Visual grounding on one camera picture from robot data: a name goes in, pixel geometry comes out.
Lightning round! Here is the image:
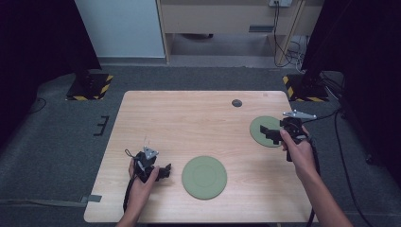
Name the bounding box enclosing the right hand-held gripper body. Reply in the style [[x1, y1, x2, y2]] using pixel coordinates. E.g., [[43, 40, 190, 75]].
[[279, 109, 318, 163]]

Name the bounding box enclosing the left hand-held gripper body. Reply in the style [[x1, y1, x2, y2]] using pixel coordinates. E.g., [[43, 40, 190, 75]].
[[133, 146, 160, 184]]

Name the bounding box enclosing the green round plate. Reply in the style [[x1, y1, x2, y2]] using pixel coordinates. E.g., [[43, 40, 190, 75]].
[[249, 115, 285, 148], [181, 155, 228, 201]]

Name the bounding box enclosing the person's left hand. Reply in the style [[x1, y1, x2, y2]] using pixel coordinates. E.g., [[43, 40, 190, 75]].
[[128, 159, 161, 206]]

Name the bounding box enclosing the person's right hand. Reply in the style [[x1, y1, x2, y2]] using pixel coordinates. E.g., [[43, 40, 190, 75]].
[[279, 128, 319, 183]]

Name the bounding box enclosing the black striped stand base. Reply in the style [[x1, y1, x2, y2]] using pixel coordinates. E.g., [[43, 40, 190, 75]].
[[282, 73, 330, 103], [65, 73, 114, 101]]

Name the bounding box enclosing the grey tape piece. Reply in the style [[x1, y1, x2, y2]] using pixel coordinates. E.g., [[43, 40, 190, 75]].
[[80, 194, 103, 204]]

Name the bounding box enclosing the black curtain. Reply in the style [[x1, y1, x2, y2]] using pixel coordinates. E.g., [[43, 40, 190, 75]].
[[301, 0, 401, 187], [0, 0, 102, 149]]

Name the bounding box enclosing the grey floor tape strip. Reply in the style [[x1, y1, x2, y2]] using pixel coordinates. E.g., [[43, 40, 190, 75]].
[[0, 198, 88, 209]]

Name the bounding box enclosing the beige wooden cabinet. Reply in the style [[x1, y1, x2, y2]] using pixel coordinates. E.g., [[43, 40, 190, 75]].
[[156, 0, 325, 66]]

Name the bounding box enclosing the grey power outlet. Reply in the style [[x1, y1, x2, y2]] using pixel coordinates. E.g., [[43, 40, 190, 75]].
[[269, 0, 293, 9]]

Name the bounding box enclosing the left hand-held gripper black cable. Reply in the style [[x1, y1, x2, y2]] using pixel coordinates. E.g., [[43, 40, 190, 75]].
[[122, 148, 136, 213]]

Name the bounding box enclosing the hand-held gripper black cable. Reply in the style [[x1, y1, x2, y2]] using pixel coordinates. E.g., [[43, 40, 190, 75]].
[[122, 148, 136, 213], [305, 133, 322, 227]]

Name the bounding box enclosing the right hand-held gripper black cable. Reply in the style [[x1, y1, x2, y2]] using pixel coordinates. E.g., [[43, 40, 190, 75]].
[[305, 133, 322, 227]]

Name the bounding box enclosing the white cable bundle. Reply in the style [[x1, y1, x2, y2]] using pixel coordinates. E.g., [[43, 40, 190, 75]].
[[287, 35, 309, 66]]

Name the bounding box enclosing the black hanging cable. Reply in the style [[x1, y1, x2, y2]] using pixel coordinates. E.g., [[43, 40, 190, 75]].
[[272, 1, 301, 68]]

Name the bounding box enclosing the short black floor cable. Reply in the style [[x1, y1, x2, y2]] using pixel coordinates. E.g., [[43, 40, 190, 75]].
[[27, 96, 48, 114]]

